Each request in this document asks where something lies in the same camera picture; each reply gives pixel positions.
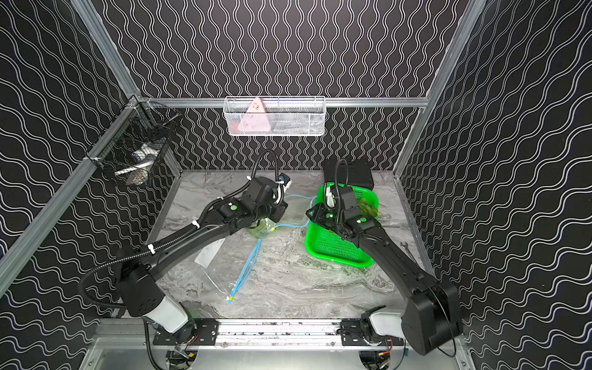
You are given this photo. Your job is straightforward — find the cabbage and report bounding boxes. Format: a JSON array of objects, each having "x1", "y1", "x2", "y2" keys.
[
  {"x1": 357, "y1": 197, "x2": 379, "y2": 218},
  {"x1": 248, "y1": 219, "x2": 276, "y2": 240}
]

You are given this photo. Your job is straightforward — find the green plastic basket tray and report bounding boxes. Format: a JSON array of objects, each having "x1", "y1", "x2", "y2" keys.
[{"x1": 304, "y1": 187, "x2": 379, "y2": 268}]

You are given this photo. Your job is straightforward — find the clear zip-top bag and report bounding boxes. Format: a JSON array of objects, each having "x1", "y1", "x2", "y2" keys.
[
  {"x1": 248, "y1": 194, "x2": 317, "y2": 240},
  {"x1": 194, "y1": 239, "x2": 263, "y2": 305}
]

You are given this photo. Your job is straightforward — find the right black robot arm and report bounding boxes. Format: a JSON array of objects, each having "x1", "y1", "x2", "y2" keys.
[{"x1": 307, "y1": 159, "x2": 462, "y2": 356}]

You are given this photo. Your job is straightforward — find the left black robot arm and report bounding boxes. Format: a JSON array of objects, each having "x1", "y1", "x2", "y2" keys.
[{"x1": 78, "y1": 149, "x2": 291, "y2": 338}]

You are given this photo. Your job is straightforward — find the black plastic case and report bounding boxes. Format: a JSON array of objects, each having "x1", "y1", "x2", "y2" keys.
[{"x1": 321, "y1": 157, "x2": 375, "y2": 191}]

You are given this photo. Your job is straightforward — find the pink triangular packet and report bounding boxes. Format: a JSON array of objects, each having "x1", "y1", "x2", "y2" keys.
[{"x1": 238, "y1": 97, "x2": 271, "y2": 134}]

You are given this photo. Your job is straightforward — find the crumpled items in black basket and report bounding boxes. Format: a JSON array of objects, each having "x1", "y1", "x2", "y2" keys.
[{"x1": 114, "y1": 143, "x2": 160, "y2": 186}]

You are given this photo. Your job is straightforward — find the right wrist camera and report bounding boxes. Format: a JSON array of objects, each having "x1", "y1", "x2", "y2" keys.
[{"x1": 323, "y1": 183, "x2": 335, "y2": 209}]

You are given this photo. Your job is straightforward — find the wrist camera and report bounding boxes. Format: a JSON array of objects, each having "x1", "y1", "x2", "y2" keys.
[
  {"x1": 323, "y1": 183, "x2": 335, "y2": 209},
  {"x1": 276, "y1": 173, "x2": 292, "y2": 191}
]

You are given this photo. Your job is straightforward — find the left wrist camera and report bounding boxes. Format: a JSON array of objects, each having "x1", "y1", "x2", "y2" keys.
[{"x1": 276, "y1": 173, "x2": 292, "y2": 191}]

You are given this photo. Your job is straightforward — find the white wire wall basket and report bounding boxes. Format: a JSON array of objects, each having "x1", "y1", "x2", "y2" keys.
[{"x1": 223, "y1": 96, "x2": 327, "y2": 137}]

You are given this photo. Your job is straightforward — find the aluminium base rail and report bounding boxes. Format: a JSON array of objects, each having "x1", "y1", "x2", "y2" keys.
[{"x1": 94, "y1": 317, "x2": 463, "y2": 350}]

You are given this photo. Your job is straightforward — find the black wire wall basket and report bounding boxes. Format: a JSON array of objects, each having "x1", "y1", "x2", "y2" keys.
[{"x1": 89, "y1": 100, "x2": 181, "y2": 187}]

